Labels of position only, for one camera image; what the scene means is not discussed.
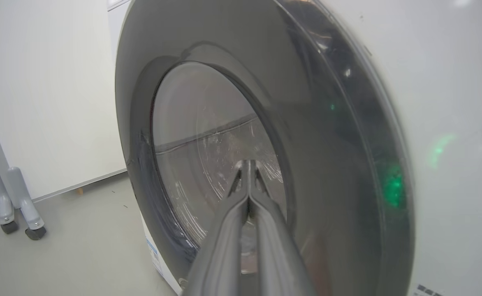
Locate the white front-load washing machine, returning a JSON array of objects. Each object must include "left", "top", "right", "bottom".
[{"left": 107, "top": 0, "right": 482, "bottom": 296}]

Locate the white partition panel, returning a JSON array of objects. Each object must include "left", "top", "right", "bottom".
[{"left": 0, "top": 0, "right": 127, "bottom": 207}]

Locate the blue energy label sticker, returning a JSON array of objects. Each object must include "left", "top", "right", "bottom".
[{"left": 146, "top": 236, "right": 162, "bottom": 273}]

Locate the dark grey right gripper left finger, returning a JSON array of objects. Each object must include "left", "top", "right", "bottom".
[{"left": 183, "top": 160, "right": 250, "bottom": 296}]

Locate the black-rimmed glass washer door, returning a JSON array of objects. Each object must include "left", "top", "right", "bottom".
[{"left": 115, "top": 0, "right": 415, "bottom": 296}]

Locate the grey caster stand leg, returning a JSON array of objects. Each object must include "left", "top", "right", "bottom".
[{"left": 0, "top": 84, "right": 47, "bottom": 241}]

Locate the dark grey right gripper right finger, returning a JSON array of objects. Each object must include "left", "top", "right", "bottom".
[{"left": 247, "top": 160, "right": 318, "bottom": 296}]

